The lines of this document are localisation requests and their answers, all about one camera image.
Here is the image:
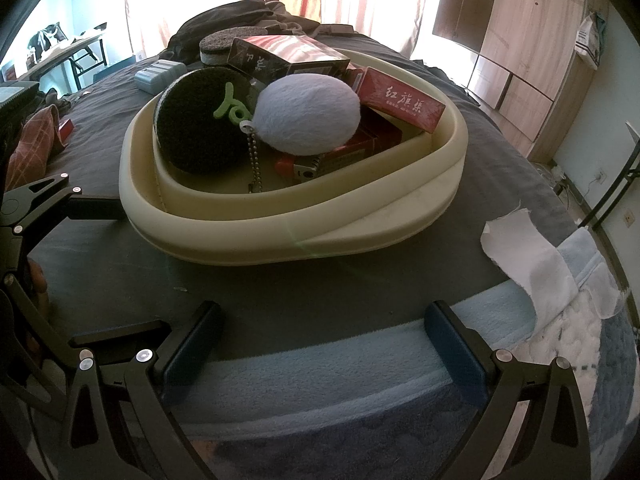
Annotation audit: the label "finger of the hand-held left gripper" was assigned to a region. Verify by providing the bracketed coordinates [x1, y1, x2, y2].
[0, 172, 125, 257]
[1, 272, 171, 377]

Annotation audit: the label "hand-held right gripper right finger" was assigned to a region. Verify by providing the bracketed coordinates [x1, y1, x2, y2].
[424, 300, 593, 480]

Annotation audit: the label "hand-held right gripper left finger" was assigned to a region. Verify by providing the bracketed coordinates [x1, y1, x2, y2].
[62, 301, 226, 480]

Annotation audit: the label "large black round sponge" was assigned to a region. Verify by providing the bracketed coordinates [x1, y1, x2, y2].
[155, 67, 261, 177]

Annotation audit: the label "cream plastic basin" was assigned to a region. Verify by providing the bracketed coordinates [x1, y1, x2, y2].
[120, 47, 469, 265]

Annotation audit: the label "round sponge with white base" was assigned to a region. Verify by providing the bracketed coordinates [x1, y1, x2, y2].
[199, 30, 251, 68]

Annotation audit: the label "orange lighter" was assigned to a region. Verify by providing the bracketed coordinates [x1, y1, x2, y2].
[274, 152, 321, 181]

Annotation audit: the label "red box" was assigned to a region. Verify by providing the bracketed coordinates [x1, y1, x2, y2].
[357, 66, 447, 134]
[320, 105, 403, 171]

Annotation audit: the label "white fluffy ball keychain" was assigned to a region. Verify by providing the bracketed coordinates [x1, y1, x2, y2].
[239, 74, 362, 195]

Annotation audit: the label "red and silver carton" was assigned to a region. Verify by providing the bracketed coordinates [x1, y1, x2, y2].
[227, 35, 351, 86]

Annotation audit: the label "person's left hand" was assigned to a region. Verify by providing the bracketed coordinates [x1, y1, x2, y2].
[29, 259, 51, 313]

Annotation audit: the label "red patterned cloth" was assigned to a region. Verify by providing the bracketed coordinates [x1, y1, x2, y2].
[5, 104, 63, 186]

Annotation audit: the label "dark clothes on table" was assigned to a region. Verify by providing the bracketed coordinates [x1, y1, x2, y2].
[27, 22, 68, 53]

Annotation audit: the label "wooden folding table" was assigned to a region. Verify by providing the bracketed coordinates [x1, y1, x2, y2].
[25, 22, 108, 93]

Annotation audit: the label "white cloth piece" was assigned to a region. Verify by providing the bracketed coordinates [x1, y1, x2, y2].
[480, 207, 626, 328]

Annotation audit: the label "blue white checkered blanket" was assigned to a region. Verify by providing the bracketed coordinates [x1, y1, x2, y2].
[165, 240, 640, 480]

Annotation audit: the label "grey bedsheet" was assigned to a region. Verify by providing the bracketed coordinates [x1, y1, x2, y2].
[20, 30, 596, 361]

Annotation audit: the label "light blue case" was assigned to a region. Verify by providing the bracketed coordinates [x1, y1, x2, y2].
[134, 59, 187, 95]

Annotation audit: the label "black-legged folding table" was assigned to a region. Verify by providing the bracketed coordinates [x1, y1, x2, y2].
[582, 120, 640, 233]

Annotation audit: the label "dark clothes pile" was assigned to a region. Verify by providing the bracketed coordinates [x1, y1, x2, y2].
[165, 0, 358, 63]

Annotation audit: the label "wooden wardrobe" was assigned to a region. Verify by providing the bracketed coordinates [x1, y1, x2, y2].
[432, 0, 613, 163]

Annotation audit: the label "white printed bag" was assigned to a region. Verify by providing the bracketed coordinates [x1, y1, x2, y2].
[575, 12, 606, 71]

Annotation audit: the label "cables on floor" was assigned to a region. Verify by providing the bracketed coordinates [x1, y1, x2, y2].
[547, 162, 583, 206]

